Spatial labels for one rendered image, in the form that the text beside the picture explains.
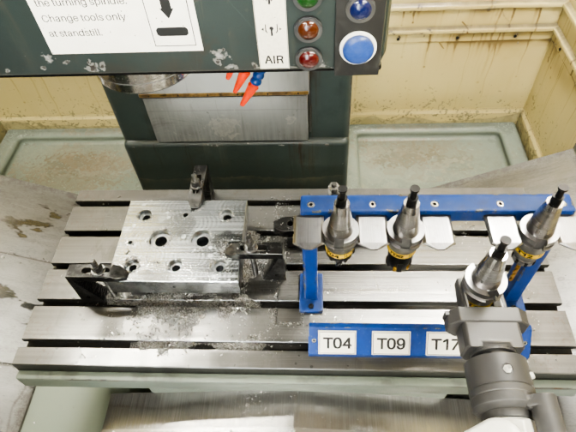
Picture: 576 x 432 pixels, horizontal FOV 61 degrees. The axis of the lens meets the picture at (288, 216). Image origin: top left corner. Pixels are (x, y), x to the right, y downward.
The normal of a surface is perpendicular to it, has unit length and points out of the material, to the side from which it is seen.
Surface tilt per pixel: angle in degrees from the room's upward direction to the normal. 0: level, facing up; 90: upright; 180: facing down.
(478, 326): 0
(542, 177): 24
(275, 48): 90
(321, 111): 90
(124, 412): 7
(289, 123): 90
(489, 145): 0
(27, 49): 90
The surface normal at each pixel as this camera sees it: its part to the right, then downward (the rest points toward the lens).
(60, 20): -0.04, 0.79
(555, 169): -0.46, -0.56
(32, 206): 0.36, -0.57
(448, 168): -0.05, -0.61
